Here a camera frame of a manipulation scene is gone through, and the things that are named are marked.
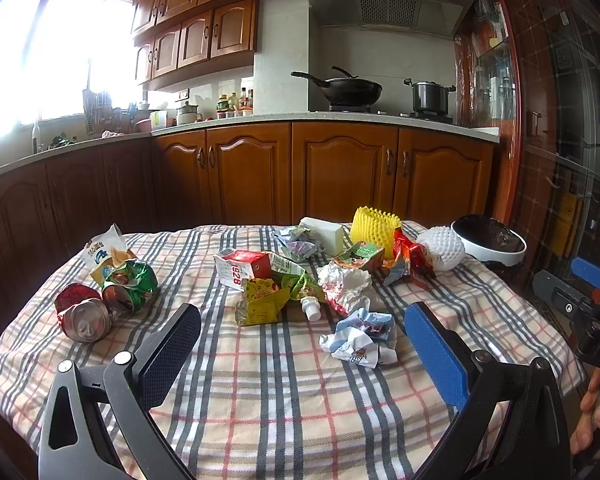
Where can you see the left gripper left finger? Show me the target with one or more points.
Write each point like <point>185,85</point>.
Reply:
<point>75,442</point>

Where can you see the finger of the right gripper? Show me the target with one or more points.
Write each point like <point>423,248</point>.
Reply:
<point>586,271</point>

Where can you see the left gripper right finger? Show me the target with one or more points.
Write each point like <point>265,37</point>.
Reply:
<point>509,421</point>

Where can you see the white foam fruit net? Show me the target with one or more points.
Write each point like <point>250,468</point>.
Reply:
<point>444,248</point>

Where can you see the blue white wrapper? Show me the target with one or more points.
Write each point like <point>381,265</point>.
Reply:
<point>364,338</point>

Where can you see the red snack wrapper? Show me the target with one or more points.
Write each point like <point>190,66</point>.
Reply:
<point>411,262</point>

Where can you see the red white milk carton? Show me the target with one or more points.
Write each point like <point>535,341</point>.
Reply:
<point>233,266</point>

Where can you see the white paper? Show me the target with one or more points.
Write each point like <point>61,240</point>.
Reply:
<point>346,289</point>

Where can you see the green drink carton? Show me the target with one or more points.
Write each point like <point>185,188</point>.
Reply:
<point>362,255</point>

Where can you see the yellow foam fruit net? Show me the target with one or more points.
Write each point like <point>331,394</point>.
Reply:
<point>376,227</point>

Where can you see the green wrapper with bottle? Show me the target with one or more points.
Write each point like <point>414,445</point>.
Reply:
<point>302,287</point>

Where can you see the white trash bin black liner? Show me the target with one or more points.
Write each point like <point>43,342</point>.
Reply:
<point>489,240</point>

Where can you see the person's right hand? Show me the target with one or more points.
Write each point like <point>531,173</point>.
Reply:
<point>582,437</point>

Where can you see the crushed red soda can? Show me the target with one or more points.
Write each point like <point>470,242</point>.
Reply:
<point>81,313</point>

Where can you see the crushed green can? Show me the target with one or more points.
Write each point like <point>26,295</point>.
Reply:
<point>130,287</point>

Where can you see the white yellow snack bag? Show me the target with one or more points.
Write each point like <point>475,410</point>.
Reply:
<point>104,253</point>

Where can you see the plaid tablecloth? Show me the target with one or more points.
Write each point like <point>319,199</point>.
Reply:
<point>261,402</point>

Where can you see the steel cooking pot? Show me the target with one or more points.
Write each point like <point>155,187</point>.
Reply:
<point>429,97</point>

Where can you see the glass sliding door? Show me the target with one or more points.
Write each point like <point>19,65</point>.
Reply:
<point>556,67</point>

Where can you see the crumpled grey purple wrapper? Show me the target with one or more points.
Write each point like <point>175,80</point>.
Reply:
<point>298,243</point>

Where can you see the lower wooden cabinets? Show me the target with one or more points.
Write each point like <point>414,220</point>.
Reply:
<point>262,173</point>

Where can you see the wooden cabinets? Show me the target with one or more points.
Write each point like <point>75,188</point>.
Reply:
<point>175,40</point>
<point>262,173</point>

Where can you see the black wok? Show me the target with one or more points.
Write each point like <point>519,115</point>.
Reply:
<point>347,91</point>

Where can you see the condiment bottles group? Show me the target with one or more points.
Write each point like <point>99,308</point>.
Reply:
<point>232,105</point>

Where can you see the range hood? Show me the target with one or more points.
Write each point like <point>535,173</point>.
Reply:
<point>433,17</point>

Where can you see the upper wooden cabinets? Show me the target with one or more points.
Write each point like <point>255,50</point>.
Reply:
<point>175,40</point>

